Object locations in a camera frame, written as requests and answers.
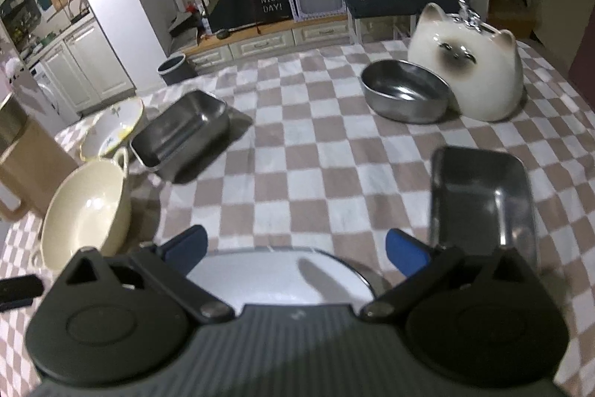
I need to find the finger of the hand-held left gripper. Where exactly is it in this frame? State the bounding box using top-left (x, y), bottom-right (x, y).
top-left (0, 275), bottom-right (44, 311)

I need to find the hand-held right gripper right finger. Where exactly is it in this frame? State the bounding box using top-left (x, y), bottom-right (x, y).
top-left (360, 228), bottom-right (540, 324)

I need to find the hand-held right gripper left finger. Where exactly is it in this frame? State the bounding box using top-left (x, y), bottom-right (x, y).
top-left (58, 226), bottom-right (234, 326)

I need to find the rectangular steel tray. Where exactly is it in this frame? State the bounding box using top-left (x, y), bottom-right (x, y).
top-left (428, 146), bottom-right (540, 274)
top-left (129, 89), bottom-right (232, 183)

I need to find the white enamel plate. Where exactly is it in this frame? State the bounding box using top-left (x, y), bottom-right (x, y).
top-left (185, 246), bottom-right (393, 318)

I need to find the cream bowl with handles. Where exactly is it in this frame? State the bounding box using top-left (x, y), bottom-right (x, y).
top-left (39, 147), bottom-right (132, 273)

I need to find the floral bowl with yellow rim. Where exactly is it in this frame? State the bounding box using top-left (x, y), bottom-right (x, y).
top-left (78, 96), bottom-right (146, 161)

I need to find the round steel bowl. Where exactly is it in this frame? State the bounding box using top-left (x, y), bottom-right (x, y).
top-left (360, 60), bottom-right (453, 124)

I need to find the beige electric kettle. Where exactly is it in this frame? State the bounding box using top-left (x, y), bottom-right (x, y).
top-left (0, 92), bottom-right (81, 222)

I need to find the checkered tablecloth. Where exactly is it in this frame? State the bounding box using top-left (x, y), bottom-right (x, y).
top-left (0, 36), bottom-right (595, 397)

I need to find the dark round trash bin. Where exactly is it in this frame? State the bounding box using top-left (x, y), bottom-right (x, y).
top-left (157, 52), bottom-right (198, 87)

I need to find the cat-shaped ceramic dispenser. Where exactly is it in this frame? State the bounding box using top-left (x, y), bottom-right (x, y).
top-left (408, 0), bottom-right (524, 122)

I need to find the white kitchen cabinet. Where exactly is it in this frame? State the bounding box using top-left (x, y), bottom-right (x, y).
top-left (60, 16), bottom-right (136, 114)

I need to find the cream drawer cabinet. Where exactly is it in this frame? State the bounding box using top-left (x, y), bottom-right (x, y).
top-left (186, 18), bottom-right (354, 74)

